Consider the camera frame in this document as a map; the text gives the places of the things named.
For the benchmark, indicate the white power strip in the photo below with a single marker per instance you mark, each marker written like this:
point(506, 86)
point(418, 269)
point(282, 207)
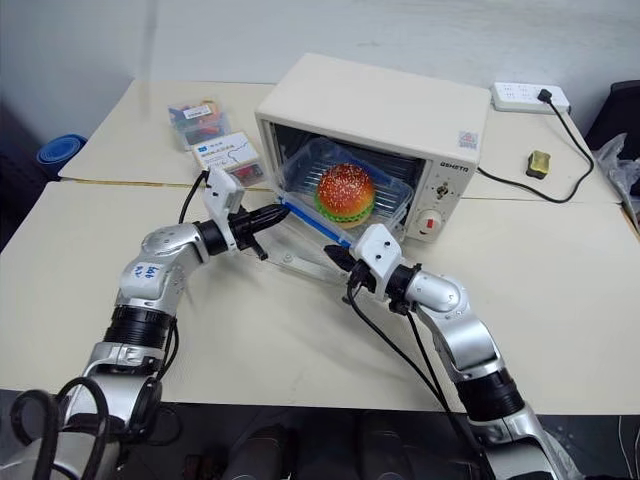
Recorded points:
point(520, 95)

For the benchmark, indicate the clear blue-rimmed food container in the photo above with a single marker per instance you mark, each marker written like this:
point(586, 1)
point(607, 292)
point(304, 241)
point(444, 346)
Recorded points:
point(300, 175)

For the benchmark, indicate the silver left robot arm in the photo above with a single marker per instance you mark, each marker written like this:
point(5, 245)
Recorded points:
point(145, 285)

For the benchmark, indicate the clear box with label card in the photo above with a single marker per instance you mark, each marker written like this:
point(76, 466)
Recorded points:
point(225, 155)

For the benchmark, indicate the dark rounded shape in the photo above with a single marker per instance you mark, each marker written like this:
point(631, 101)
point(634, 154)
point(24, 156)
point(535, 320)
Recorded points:
point(267, 452)

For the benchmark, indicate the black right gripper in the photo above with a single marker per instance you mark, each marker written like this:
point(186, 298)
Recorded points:
point(362, 280)

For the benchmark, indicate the toy hamburger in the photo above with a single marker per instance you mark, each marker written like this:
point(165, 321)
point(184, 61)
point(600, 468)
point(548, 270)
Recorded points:
point(346, 192)

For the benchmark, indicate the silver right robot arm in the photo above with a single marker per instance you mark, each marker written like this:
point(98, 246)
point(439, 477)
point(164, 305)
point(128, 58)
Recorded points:
point(465, 345)

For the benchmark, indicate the clear box of coloured parts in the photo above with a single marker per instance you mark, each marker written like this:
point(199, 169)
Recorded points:
point(200, 120)

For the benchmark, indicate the yellow and black sponge block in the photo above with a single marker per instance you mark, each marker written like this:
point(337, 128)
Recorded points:
point(537, 164)

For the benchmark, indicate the blue round object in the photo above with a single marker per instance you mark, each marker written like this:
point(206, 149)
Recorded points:
point(57, 152)

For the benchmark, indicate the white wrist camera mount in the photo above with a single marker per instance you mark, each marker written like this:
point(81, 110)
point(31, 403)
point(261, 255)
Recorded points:
point(222, 192)
point(379, 252)

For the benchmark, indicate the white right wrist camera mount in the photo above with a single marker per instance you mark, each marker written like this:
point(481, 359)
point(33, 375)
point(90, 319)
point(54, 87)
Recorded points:
point(379, 252)

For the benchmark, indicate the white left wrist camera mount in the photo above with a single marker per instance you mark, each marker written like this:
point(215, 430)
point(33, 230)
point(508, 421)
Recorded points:
point(222, 192)

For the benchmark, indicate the cream toaster oven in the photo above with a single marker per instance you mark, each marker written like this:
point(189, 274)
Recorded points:
point(380, 115)

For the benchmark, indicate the glass toaster oven door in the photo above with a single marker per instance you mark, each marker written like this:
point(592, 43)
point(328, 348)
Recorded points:
point(305, 250)

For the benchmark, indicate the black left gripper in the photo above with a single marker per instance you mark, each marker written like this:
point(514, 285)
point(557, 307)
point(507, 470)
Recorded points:
point(244, 227)

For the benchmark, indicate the clear plastic bag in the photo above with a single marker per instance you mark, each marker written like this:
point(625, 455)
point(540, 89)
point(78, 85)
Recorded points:
point(622, 175)

